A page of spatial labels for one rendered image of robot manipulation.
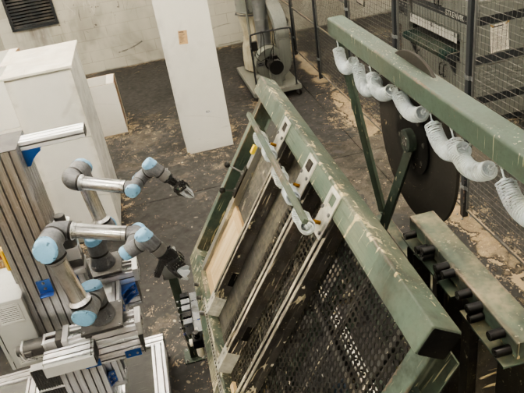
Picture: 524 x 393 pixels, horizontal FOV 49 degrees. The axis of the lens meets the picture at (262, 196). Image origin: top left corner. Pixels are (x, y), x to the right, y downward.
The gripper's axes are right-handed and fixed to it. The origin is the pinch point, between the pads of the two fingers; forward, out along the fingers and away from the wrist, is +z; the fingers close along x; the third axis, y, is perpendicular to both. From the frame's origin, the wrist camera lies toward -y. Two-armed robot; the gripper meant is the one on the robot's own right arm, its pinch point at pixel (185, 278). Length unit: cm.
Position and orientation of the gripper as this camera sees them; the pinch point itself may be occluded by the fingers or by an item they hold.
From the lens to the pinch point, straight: 290.9
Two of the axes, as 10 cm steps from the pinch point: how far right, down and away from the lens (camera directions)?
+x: -2.2, -4.7, 8.5
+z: 5.7, 6.5, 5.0
